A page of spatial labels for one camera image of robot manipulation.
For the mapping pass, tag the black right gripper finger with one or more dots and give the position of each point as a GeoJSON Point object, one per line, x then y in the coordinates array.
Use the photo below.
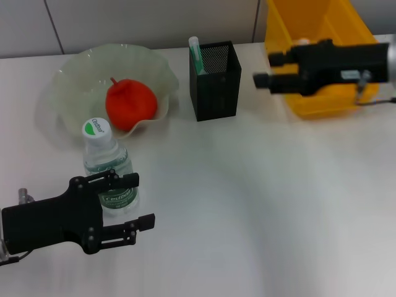
{"type": "Point", "coordinates": [269, 81]}
{"type": "Point", "coordinates": [280, 58]}

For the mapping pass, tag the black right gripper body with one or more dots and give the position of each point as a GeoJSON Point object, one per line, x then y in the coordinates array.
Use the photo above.
{"type": "Point", "coordinates": [340, 65]}

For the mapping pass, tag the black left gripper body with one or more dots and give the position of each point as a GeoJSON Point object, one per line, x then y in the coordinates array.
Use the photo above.
{"type": "Point", "coordinates": [49, 222]}

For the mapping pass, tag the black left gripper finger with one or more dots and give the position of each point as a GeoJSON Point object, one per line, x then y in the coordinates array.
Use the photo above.
{"type": "Point", "coordinates": [130, 180]}
{"type": "Point", "coordinates": [145, 222]}

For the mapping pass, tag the clear green-label water bottle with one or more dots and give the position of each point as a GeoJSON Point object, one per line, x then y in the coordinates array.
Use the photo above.
{"type": "Point", "coordinates": [106, 154]}

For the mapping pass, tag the mint green utility knife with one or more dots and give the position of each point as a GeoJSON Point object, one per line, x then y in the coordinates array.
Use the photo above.
{"type": "Point", "coordinates": [198, 58]}

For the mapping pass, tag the black mesh pen holder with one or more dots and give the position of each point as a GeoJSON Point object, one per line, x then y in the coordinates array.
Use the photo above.
{"type": "Point", "coordinates": [213, 99]}

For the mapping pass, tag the translucent green glass fruit plate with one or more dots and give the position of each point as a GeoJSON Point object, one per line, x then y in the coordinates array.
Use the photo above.
{"type": "Point", "coordinates": [80, 74]}

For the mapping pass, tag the yellow plastic storage bin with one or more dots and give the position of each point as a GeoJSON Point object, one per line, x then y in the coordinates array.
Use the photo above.
{"type": "Point", "coordinates": [328, 18]}

